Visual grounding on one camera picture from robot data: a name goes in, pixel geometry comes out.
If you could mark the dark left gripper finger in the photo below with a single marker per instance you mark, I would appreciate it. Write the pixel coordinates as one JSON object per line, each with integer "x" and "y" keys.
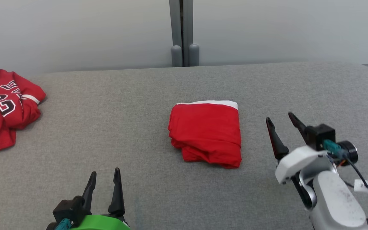
{"x": 89, "y": 191}
{"x": 117, "y": 201}

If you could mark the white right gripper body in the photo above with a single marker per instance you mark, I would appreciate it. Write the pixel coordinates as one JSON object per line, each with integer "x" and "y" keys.
{"x": 295, "y": 161}

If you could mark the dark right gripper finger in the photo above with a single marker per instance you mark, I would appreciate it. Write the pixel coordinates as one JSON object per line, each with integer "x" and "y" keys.
{"x": 278, "y": 145}
{"x": 300, "y": 126}

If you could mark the grey partition post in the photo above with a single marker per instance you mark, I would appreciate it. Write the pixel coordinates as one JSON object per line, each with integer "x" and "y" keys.
{"x": 184, "y": 32}

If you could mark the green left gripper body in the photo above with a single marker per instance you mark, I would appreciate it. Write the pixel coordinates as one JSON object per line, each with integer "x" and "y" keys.
{"x": 101, "y": 223}

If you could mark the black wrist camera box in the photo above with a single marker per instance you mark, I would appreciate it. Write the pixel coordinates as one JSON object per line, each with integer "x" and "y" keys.
{"x": 319, "y": 135}
{"x": 69, "y": 207}

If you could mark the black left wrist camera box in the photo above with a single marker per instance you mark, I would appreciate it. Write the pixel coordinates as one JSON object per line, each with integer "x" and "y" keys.
{"x": 69, "y": 207}

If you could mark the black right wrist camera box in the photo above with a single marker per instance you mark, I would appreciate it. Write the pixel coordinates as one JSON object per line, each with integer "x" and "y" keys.
{"x": 319, "y": 135}

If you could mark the red shorts white waistband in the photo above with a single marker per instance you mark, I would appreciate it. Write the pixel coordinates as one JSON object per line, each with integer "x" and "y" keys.
{"x": 206, "y": 134}

